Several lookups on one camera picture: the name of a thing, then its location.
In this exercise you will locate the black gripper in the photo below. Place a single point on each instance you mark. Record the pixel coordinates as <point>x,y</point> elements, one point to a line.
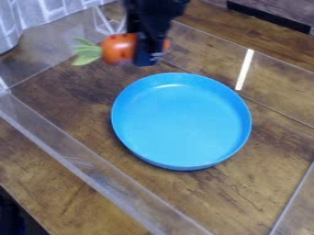
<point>148,22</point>

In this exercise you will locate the orange toy carrot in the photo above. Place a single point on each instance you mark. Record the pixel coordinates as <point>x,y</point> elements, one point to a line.
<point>115,50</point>

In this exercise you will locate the blue round tray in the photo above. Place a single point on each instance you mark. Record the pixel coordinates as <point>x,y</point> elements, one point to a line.
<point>180,121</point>

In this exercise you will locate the white patterned curtain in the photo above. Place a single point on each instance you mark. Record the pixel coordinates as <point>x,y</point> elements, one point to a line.
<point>21,14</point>

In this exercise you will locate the clear acrylic barrier strip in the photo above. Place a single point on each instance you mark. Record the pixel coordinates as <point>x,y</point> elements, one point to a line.
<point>151,211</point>

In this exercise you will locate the clear acrylic corner bracket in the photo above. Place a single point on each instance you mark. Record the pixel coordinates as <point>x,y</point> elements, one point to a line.
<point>108,26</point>

